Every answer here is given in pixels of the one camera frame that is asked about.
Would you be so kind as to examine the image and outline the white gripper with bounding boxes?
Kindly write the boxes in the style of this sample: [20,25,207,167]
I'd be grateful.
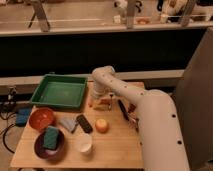
[88,84,111,111]

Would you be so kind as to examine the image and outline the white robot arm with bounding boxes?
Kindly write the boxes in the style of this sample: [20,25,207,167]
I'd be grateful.
[91,66,190,171]

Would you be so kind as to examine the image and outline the white paper cup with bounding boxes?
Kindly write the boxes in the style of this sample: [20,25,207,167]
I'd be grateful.
[75,134,93,155]

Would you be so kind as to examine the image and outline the black remote control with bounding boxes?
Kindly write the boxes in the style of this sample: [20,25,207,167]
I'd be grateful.
[76,114,93,133]

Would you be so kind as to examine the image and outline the yellow red apple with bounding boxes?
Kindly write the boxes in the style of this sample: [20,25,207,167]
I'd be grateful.
[95,119,109,133]

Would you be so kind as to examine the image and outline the wooden table board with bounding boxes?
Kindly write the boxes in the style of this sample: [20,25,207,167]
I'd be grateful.
[10,82,143,169]

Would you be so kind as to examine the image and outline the grey blue cloth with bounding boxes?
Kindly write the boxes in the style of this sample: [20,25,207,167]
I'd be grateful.
[60,118,78,133]

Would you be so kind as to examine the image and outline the brown chocolate bar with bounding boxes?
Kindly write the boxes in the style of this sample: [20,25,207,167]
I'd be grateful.
[128,104,136,113]

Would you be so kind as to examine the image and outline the green plastic tray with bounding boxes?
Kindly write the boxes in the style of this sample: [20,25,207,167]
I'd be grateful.
[30,74,87,109]

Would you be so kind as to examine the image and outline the black brush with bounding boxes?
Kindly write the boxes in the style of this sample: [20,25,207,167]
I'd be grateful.
[129,116,139,132]

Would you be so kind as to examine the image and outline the red bowl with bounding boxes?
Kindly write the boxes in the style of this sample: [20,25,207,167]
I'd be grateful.
[29,107,55,132]

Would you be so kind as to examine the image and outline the green sponge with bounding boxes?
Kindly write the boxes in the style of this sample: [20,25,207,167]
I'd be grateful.
[43,126,59,150]

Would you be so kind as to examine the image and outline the dark purple plate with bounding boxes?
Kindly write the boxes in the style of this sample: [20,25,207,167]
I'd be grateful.
[34,131,65,160]

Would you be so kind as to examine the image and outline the blue power box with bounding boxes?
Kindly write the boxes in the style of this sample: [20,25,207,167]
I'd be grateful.
[15,108,32,127]

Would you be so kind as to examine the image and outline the black handled knife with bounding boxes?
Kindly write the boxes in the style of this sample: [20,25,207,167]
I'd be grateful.
[118,99,129,121]

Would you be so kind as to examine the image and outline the black cables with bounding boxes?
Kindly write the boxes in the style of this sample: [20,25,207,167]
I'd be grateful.
[0,87,21,154]

